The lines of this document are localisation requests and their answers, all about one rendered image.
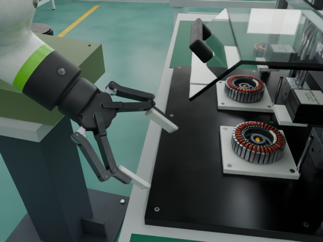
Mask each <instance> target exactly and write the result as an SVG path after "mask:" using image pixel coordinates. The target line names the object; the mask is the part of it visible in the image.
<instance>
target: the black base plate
mask: <svg viewBox="0 0 323 242"><path fill-rule="evenodd" d="M190 75H191V66H178V65H174V70H173V75H172V79H171V85H170V90H169V95H168V99H167V104H166V110H165V118H167V119H168V120H169V121H171V122H172V123H173V124H175V125H176V126H177V127H178V129H177V130H176V131H174V132H172V133H169V132H167V131H166V130H165V129H163V128H162V130H161V136H160V141H159V146H158V151H157V156H156V161H155V166H154V171H153V176H152V181H151V187H150V191H149V197H148V202H147V207H146V212H145V217H144V219H145V225H152V226H161V227H170V228H179V229H188V230H200V231H210V232H218V233H228V234H236V235H246V236H254V237H263V238H272V239H281V240H290V241H299V242H323V229H322V227H321V223H322V221H323V169H318V168H316V167H315V165H314V163H313V161H312V159H311V157H310V155H309V152H308V154H307V156H306V158H305V161H304V163H303V165H302V168H301V170H300V173H301V176H300V177H299V179H298V180H295V179H284V178H273V177H262V176H251V175H240V174H229V173H223V161H222V149H221V138H220V126H231V127H236V126H237V125H239V124H240V123H241V124H242V123H243V122H249V121H252V122H254V121H256V122H261V123H265V124H268V125H271V126H273V127H274V128H276V129H278V130H283V133H284V135H285V138H286V141H287V143H288V146H289V149H290V151H291V154H292V157H293V159H294V162H295V164H296V167H297V166H298V163H299V161H300V159H301V156H302V154H303V151H304V149H305V145H306V142H307V140H308V137H309V135H310V133H311V130H312V128H313V127H317V128H323V125H315V124H308V126H307V127H303V126H289V125H279V123H278V121H277V118H276V115H275V113H271V112H256V111H241V110H227V109H218V102H217V90H216V84H214V85H213V86H211V87H210V88H209V89H207V90H206V91H205V92H203V93H202V94H201V95H199V96H198V97H197V98H195V99H194V100H192V101H190V100H189V88H190ZM234 75H248V76H249V75H250V76H251V77H252V76H253V77H256V78H258V79H260V80H261V81H262V82H263V83H265V86H266V88H267V91H268V93H269V96H270V99H271V101H272V103H273V100H274V97H275V93H276V90H277V87H278V83H279V80H280V77H283V81H282V85H281V88H280V91H279V95H278V98H277V102H276V105H284V103H285V100H284V97H283V95H282V90H283V87H284V83H285V80H286V77H288V78H295V77H296V74H291V72H290V71H279V72H271V73H267V72H265V73H262V72H261V71H259V70H254V69H234V70H233V71H232V72H230V73H229V74H228V75H227V76H225V77H224V78H222V79H221V80H220V81H226V79H227V78H229V77H231V76H234Z"/></svg>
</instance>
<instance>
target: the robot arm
mask: <svg viewBox="0 0 323 242"><path fill-rule="evenodd" d="M38 2H39V0H0V79H1V80H3V81H5V82H6V83H8V84H10V85H11V86H13V87H14V88H16V89H17V90H19V91H20V92H22V93H23V94H25V95H26V96H28V97H29V98H31V99H32V100H34V101H35V102H37V103H38V104H40V105H41V106H43V107H44V108H46V109H47V110H49V111H51V110H53V109H54V108H55V107H56V106H58V110H59V112H60V113H62V114H63V115H65V116H66V117H68V118H70V119H71V120H73V121H75V122H76V123H77V124H78V125H79V126H80V128H79V129H78V130H77V131H76V132H74V133H73V134H72V135H71V137H70V140H71V141H72V142H73V143H74V144H76V145H77V146H78V147H79V148H80V150H81V151H82V153H83V155H84V156H85V158H86V160H87V161H88V163H89V165H90V166H91V168H92V169H93V171H94V173H95V174H96V176H97V178H98V180H99V181H100V182H104V181H107V180H108V179H109V178H110V177H114V178H116V179H117V180H119V181H120V182H122V183H124V184H130V183H133V184H134V185H136V186H137V187H139V188H141V189H142V190H144V189H149V188H150V187H151V184H149V183H148V182H146V181H144V180H143V179H141V178H140V177H138V176H137V175H135V174H134V173H132V172H131V171H129V170H128V169H126V168H125V167H123V166H122V165H120V166H116V163H115V160H114V157H113V154H112V150H111V147H110V144H109V141H108V138H107V132H106V129H107V128H108V127H109V126H110V125H111V122H112V120H113V119H114V118H115V117H116V115H117V114H116V113H118V112H135V111H146V113H145V115H146V116H147V117H148V118H150V119H151V120H153V121H154V122H155V123H157V124H158V125H159V126H161V127H162V128H163V129H165V130H166V131H167V132H169V133H172V132H174V131H176V130H177V129H178V127H177V126H176V125H175V124H173V123H172V122H171V121H169V120H168V119H167V118H165V114H164V113H163V112H162V111H161V110H159V109H158V108H157V107H155V105H156V103H155V101H153V100H154V98H155V95H154V94H152V93H148V92H144V91H140V90H136V89H132V88H128V87H124V86H121V85H119V84H117V83H116V82H114V81H110V82H109V84H108V85H107V86H106V90H105V92H102V91H100V90H99V89H98V88H97V87H96V86H95V85H94V84H92V83H91V82H90V81H89V80H87V79H86V78H83V77H81V78H79V75H80V73H81V69H80V68H79V67H77V66H76V65H75V64H73V63H72V62H70V61H69V60H68V59H66V58H65V57H64V56H63V55H61V54H60V53H58V52H57V51H56V50H54V49H53V48H52V47H50V46H49V45H47V44H46V43H45V42H44V41H42V40H41V39H40V38H39V37H37V36H36V35H35V34H34V33H33V32H32V31H31V24H32V21H33V17H34V15H35V12H36V9H37V6H38ZM114 95H115V96H118V97H124V98H127V99H132V100H136V101H140V102H121V101H120V102H113V101H112V98H111V96H114ZM85 131H92V132H93V135H94V138H95V140H96V141H97V144H98V147H99V151H100V154H101V157H102V160H103V163H104V165H103V164H102V162H101V161H100V159H99V157H98V156H97V154H96V152H95V151H94V149H93V147H92V146H91V144H90V142H89V141H88V140H87V139H86V138H87V135H86V134H85ZM104 166H105V167H104Z"/></svg>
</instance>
